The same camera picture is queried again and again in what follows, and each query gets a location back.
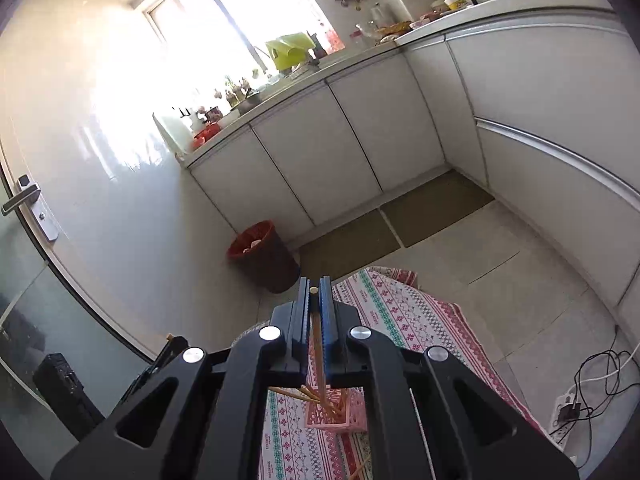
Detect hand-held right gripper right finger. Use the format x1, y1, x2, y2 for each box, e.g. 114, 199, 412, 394
318, 275, 581, 480

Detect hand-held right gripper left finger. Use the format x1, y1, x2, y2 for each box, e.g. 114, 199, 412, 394
50, 276, 313, 480

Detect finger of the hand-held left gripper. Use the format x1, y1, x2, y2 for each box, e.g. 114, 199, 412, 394
132, 337, 189, 392

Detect pile of wooden chopsticks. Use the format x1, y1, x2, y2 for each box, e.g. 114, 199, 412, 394
269, 384, 373, 480

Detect pink plastic basket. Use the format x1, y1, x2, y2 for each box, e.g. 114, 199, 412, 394
305, 385, 368, 433

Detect red-rimmed brown trash bin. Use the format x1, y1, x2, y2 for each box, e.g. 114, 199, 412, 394
227, 220, 301, 295

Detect brown floor mat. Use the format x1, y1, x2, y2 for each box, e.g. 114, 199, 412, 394
299, 209, 402, 281
379, 169, 496, 248

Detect patterned striped tablecloth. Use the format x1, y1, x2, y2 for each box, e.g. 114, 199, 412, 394
257, 266, 546, 480

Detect black case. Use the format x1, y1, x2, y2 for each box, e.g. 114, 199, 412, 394
32, 353, 106, 443

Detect red bowl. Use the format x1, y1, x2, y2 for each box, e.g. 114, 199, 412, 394
192, 122, 221, 151

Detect white kitchen cabinets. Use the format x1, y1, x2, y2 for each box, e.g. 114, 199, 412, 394
182, 0, 640, 321

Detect kitchen window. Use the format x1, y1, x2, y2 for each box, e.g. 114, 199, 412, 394
145, 0, 331, 76

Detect metal door handle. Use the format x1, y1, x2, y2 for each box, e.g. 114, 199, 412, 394
1, 175, 60, 241

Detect white power cable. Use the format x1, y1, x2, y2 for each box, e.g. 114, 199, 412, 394
575, 360, 626, 391

